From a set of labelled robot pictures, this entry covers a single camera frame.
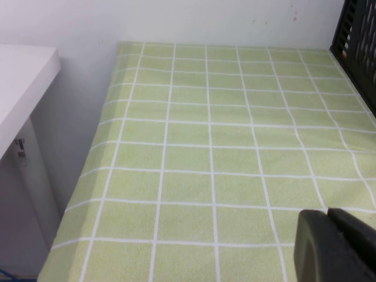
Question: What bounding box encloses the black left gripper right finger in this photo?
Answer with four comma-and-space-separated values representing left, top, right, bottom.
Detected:
327, 207, 376, 282

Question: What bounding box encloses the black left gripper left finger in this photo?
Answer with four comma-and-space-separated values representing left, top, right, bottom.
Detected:
296, 209, 362, 282

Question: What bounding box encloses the black plastic book holder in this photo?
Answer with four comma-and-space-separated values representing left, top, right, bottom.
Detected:
328, 0, 376, 119

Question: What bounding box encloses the green checked tablecloth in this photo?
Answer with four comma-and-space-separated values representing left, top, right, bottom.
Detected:
38, 41, 376, 282

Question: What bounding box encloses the white side table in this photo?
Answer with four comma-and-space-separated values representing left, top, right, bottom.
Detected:
0, 43, 64, 277

